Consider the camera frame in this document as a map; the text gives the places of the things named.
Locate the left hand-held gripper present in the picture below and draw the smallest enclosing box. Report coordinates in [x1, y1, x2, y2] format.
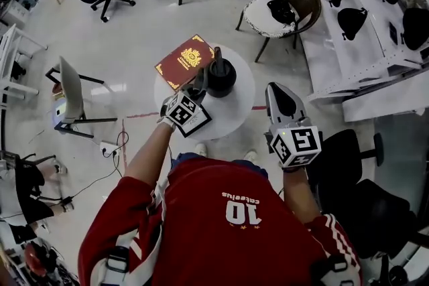
[160, 84, 202, 128]

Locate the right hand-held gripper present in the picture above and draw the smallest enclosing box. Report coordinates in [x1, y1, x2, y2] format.
[263, 82, 324, 169]

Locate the grey knitted sock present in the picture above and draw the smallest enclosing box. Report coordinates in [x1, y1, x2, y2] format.
[191, 66, 211, 101]

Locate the person's left forearm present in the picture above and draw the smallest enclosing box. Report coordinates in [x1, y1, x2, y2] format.
[123, 122, 175, 185]

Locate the person's right forearm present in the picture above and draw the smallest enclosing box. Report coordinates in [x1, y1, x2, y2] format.
[282, 166, 322, 225]

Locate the person's left hand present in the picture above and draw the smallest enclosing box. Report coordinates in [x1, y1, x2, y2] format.
[156, 115, 176, 133]

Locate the red hardcover book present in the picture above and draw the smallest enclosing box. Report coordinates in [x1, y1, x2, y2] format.
[154, 33, 216, 92]

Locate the round white side table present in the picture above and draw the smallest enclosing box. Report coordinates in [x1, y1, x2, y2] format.
[153, 43, 256, 141]

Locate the white shelving rack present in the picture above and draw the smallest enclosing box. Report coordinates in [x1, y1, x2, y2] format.
[291, 0, 429, 123]

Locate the white power strip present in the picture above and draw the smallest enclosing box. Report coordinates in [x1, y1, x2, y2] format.
[99, 141, 121, 158]

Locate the white seat cushion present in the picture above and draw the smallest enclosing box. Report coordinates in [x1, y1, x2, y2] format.
[243, 0, 298, 40]

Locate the small black bag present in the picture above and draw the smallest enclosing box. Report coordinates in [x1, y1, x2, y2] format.
[267, 0, 296, 24]

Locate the white round floor device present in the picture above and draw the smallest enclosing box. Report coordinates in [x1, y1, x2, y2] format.
[52, 96, 70, 131]

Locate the dark phone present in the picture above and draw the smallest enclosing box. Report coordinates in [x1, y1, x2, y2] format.
[388, 21, 399, 46]

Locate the person's red jersey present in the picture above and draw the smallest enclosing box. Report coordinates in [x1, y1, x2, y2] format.
[77, 157, 363, 286]

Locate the white desk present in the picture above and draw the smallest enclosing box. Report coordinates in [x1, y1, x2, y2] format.
[0, 23, 48, 111]

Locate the red helmet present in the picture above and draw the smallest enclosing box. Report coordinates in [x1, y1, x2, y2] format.
[23, 242, 48, 275]

